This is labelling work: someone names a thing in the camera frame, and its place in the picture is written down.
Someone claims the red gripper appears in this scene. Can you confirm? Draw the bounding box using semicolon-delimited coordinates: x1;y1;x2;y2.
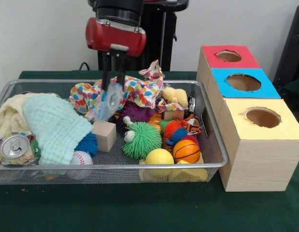
85;17;147;91

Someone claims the clear bottle with blue label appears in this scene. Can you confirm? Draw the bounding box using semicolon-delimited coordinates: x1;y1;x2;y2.
97;77;126;122

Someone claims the colourful polka dot cloth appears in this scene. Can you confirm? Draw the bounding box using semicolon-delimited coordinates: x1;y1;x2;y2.
69;60;170;115

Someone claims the plain wooden block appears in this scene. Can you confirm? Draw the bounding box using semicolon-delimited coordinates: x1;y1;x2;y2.
92;120;117;153

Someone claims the mint green cloth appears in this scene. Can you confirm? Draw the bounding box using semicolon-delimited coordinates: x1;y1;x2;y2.
23;95;95;165

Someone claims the cream knitted cloth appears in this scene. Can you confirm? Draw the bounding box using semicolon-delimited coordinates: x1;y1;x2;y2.
0;93;31;136

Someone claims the silver mesh bin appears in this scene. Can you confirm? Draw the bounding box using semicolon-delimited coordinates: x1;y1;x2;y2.
0;79;229;185

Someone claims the wooden box with three holes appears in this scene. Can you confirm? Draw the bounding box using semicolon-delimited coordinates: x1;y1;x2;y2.
197;45;299;192

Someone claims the purple spiky toy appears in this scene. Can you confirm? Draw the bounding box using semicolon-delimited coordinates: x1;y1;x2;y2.
116;101;157;124

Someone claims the large green spiky ball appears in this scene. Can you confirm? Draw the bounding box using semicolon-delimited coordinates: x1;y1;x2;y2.
122;121;163;160

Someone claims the blue spiky ball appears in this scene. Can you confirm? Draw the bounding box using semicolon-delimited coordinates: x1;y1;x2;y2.
74;132;99;158

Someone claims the white baseball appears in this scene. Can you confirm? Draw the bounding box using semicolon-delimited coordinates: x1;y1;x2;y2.
70;151;94;165

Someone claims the orange basketball toy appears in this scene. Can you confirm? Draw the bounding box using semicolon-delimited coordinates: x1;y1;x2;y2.
173;139;201;163

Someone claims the crushed silver can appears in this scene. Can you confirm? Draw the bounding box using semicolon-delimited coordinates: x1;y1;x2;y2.
0;134;36;167

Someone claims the dark green tablecloth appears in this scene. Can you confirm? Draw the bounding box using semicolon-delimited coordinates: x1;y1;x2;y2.
281;76;299;99
0;70;299;232

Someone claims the black chair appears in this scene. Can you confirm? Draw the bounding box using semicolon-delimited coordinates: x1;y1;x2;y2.
272;4;299;111

